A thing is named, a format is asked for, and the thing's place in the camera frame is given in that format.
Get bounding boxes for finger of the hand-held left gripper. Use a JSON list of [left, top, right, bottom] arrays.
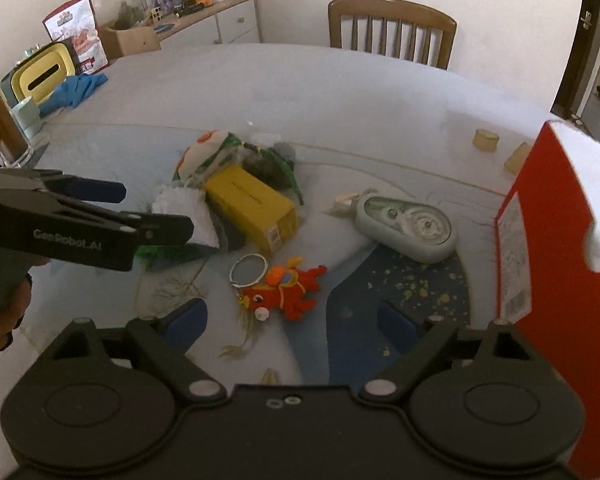
[[0, 168, 128, 205], [54, 194, 195, 248]]

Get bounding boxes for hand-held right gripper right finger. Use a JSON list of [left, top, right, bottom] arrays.
[[360, 300, 547, 404]]

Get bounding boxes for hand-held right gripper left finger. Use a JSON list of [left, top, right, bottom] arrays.
[[42, 297, 228, 404]]

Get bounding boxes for red plush keychain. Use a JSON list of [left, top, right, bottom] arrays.
[[228, 253, 329, 322]]

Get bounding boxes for red cardboard box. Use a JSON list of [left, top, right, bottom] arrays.
[[492, 120, 600, 479]]

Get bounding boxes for person's left hand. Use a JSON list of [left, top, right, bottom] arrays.
[[0, 282, 35, 352]]

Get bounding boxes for green leafy item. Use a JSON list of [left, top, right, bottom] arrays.
[[135, 242, 212, 262]]

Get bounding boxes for yellow cardboard box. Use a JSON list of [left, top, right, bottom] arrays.
[[204, 164, 299, 256]]

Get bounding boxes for white red-spotted plush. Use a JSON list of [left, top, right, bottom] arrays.
[[172, 130, 241, 184]]

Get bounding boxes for pale green correction tape dispenser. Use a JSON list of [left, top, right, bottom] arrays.
[[333, 188, 459, 265]]

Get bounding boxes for blue cloth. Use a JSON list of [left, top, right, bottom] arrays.
[[39, 73, 109, 117]]

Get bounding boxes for pale green cup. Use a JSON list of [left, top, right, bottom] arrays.
[[10, 95, 44, 137]]

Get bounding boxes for glass jar brown contents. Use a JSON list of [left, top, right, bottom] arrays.
[[0, 77, 34, 169]]

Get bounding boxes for dark grey fluffy item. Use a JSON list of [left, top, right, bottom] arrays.
[[242, 142, 297, 181]]

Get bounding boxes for yellow tissue box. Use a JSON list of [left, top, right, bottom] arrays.
[[17, 42, 79, 101]]

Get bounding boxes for brown cardboard box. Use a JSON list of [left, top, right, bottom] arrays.
[[102, 19, 162, 60]]

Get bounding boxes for red white snack bag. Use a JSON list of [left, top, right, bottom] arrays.
[[42, 0, 110, 76]]

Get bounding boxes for small colourful toy truck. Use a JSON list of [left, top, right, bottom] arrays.
[[172, 0, 216, 16]]

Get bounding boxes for white wooden-top sideboard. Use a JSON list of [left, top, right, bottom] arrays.
[[152, 0, 261, 51]]

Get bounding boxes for wooden slat-back chair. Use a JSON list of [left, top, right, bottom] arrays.
[[327, 0, 458, 71]]

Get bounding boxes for dark door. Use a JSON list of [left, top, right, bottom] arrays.
[[554, 0, 597, 117]]

